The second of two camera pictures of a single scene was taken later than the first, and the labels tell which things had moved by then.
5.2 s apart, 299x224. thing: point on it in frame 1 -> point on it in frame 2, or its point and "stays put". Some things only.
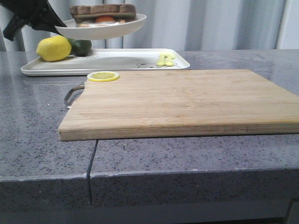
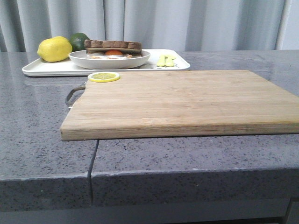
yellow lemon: [54, 48] stays put
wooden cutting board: [178, 103] stays put
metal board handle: [66, 99] stays put
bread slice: [88, 18] -> [131, 51]
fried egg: [101, 21] -> [113, 54]
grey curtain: [239, 24] stays put
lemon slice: [103, 76] stays put
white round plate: [69, 29] -> [81, 59]
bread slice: [123, 11] -> [101, 46]
